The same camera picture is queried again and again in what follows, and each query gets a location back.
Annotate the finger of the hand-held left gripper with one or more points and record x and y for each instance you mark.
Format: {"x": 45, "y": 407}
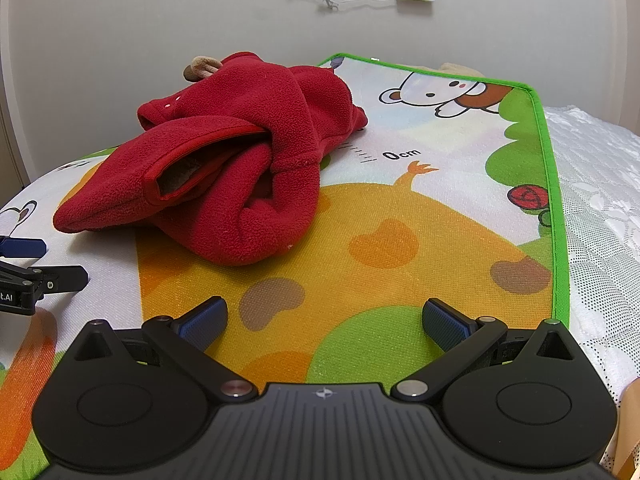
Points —
{"x": 65, "y": 276}
{"x": 22, "y": 248}

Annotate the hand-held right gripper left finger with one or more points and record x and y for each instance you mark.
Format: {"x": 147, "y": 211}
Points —
{"x": 202, "y": 325}

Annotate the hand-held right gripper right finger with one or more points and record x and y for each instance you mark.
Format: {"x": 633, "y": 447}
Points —
{"x": 445, "y": 327}

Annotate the red hooded fleece jacket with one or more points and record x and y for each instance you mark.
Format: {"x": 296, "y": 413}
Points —
{"x": 220, "y": 175}

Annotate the cartoon animal play mat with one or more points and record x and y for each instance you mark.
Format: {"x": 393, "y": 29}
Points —
{"x": 450, "y": 210}

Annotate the white quilted mattress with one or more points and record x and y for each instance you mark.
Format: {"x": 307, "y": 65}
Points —
{"x": 600, "y": 220}

